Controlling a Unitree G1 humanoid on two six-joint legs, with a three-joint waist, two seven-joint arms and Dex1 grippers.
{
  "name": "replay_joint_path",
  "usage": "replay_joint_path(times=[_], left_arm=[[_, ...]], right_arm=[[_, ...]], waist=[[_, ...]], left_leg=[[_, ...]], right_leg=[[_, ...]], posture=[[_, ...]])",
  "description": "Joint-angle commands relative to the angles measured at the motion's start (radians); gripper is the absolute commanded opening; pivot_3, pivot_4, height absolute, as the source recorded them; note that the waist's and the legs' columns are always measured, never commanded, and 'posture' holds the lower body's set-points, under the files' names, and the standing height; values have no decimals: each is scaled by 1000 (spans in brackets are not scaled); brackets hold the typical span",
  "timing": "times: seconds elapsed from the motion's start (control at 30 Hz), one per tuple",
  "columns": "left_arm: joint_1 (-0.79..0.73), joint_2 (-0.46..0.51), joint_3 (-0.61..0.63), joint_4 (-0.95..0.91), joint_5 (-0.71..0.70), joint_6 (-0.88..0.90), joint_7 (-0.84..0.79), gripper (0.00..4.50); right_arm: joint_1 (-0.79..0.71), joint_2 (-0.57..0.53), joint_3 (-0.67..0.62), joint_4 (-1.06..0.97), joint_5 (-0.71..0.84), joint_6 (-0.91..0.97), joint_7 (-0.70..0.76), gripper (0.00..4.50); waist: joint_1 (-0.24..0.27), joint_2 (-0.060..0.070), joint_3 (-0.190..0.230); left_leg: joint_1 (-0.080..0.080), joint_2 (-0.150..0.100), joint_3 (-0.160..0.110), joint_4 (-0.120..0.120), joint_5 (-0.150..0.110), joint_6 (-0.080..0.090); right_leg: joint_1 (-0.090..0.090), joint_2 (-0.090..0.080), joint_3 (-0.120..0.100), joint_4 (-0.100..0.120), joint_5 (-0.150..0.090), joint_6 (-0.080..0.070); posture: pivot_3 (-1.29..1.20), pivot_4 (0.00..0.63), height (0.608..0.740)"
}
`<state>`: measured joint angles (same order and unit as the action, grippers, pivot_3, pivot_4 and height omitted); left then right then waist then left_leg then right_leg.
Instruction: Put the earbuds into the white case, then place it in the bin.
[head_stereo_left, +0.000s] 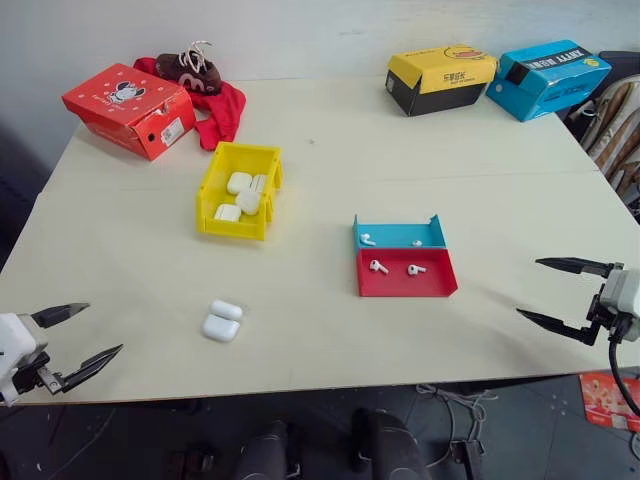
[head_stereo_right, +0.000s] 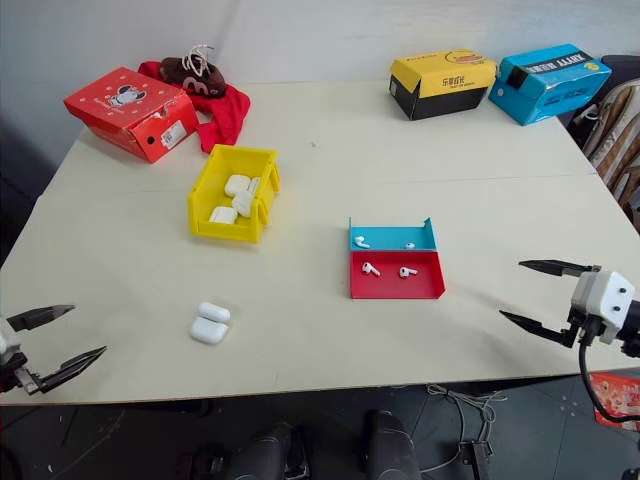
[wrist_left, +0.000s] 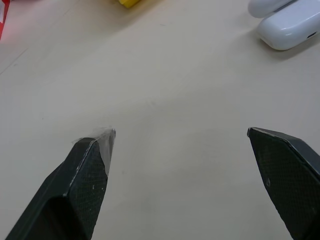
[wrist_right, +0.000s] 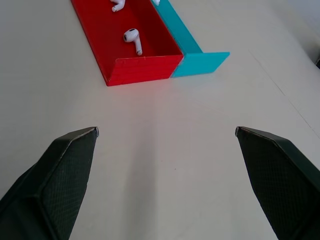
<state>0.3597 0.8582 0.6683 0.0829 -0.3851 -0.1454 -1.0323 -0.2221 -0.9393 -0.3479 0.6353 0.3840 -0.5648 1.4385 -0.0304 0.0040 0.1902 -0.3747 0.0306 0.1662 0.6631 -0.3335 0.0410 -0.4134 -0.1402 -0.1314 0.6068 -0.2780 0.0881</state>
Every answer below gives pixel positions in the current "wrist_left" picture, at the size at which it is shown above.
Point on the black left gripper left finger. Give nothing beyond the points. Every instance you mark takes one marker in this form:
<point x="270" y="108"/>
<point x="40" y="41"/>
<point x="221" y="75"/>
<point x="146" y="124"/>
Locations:
<point x="75" y="190"/>

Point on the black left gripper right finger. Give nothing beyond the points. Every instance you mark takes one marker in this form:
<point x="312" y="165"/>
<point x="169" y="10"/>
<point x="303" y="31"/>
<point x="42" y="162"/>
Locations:
<point x="287" y="180"/>

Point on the white earbud case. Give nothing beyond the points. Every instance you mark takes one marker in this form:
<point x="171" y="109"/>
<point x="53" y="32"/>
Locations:
<point x="287" y="27"/>

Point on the red and white object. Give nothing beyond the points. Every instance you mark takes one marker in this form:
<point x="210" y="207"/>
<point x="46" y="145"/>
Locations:
<point x="3" y="17"/>

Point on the yellow block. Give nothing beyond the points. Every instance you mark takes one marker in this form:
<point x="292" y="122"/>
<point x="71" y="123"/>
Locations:
<point x="128" y="2"/>

